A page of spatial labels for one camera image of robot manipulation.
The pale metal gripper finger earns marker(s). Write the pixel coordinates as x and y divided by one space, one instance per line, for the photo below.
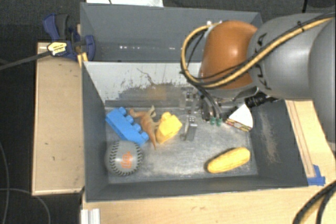
192 129
185 133

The yellow toy brick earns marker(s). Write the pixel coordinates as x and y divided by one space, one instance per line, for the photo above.
168 127

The grey metal bin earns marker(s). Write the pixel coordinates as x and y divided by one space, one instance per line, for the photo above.
183 157

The white box with colourful print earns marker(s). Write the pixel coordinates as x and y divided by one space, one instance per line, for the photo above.
242 116

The orange-brown toy dinosaur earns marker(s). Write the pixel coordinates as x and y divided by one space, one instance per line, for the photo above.
147 123

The yellow corn cob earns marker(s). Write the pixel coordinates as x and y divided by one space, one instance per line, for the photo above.
228 160

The blue toy brick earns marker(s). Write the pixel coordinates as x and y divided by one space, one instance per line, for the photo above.
126 125

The grey baseball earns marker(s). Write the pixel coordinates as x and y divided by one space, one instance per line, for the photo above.
123 158

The pale wood board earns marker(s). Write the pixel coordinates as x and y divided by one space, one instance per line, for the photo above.
59 126

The black cylinder on white bracket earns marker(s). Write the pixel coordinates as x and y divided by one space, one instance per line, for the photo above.
256 101

